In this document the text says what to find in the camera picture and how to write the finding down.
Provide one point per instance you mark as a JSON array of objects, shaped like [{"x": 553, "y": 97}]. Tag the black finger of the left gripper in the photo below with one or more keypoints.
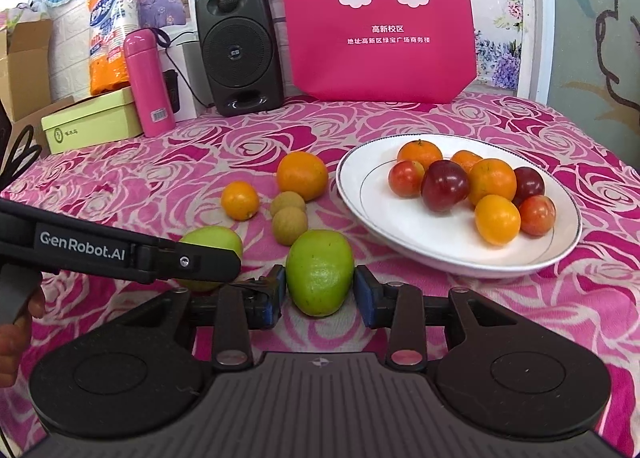
[{"x": 177, "y": 260}]

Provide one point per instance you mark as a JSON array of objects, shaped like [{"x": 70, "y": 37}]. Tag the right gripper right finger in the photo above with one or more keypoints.
[{"x": 405, "y": 311}]

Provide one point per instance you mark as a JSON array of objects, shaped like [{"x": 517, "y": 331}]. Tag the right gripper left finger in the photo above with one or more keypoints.
[{"x": 236, "y": 309}]

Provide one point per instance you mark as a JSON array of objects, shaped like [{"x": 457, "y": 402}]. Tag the green apple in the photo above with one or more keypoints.
[
  {"x": 318, "y": 271},
  {"x": 217, "y": 237}
]

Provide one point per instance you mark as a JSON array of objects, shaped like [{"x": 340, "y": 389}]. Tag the brown longan fruit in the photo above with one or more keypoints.
[
  {"x": 288, "y": 224},
  {"x": 287, "y": 199}
]

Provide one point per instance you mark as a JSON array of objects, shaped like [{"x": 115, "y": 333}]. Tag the small orange kumquat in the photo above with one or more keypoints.
[{"x": 240, "y": 201}]

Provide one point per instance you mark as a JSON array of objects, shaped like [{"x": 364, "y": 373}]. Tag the dark red apple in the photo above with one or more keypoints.
[{"x": 444, "y": 185}]

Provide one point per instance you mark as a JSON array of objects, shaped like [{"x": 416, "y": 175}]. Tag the small red apple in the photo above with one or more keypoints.
[{"x": 405, "y": 178}]

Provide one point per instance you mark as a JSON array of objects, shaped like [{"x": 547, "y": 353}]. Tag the large orange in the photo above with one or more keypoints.
[
  {"x": 303, "y": 173},
  {"x": 491, "y": 177}
]

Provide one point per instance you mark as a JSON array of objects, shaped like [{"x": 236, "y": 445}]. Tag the red orange apple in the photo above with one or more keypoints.
[{"x": 538, "y": 215}]

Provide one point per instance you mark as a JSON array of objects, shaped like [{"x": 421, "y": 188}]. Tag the small yellow orange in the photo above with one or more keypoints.
[{"x": 497, "y": 220}]

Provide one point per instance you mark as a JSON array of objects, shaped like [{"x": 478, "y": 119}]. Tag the person's left hand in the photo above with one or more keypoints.
[{"x": 15, "y": 339}]

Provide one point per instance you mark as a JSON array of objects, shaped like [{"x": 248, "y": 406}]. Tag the white ceramic plate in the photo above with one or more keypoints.
[{"x": 450, "y": 242}]

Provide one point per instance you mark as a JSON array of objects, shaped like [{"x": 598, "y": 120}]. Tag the light green box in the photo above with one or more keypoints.
[{"x": 94, "y": 121}]

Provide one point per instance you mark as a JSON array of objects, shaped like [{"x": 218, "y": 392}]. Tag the pink rose tablecloth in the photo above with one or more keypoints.
[{"x": 170, "y": 185}]

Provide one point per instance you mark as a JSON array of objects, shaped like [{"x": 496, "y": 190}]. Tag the mandarin with green stem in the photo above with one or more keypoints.
[{"x": 421, "y": 151}]

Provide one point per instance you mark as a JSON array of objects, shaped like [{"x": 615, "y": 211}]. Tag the large orange on plate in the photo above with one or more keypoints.
[{"x": 491, "y": 177}]

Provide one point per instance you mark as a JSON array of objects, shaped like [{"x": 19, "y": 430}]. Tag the small mandarin behind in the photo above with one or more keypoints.
[{"x": 466, "y": 159}]

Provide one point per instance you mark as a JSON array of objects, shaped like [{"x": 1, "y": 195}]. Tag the dark red plum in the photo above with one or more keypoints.
[{"x": 529, "y": 183}]

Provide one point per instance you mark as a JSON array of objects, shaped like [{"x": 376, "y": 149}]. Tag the cardboard box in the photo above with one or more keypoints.
[{"x": 26, "y": 97}]

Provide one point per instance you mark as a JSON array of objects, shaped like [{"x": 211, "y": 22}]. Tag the white box behind bottle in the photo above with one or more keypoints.
[{"x": 182, "y": 62}]

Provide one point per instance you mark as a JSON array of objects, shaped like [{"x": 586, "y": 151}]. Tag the pink thermos bottle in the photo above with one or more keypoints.
[{"x": 147, "y": 83}]

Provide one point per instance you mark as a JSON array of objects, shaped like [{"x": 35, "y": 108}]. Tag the black speaker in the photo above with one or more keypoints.
[{"x": 240, "y": 55}]

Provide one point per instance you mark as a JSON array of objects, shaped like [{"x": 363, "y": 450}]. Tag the orange white snack bag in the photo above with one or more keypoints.
[{"x": 110, "y": 21}]

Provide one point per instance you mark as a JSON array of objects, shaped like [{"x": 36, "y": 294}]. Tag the pink tote bag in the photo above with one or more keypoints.
[{"x": 381, "y": 50}]

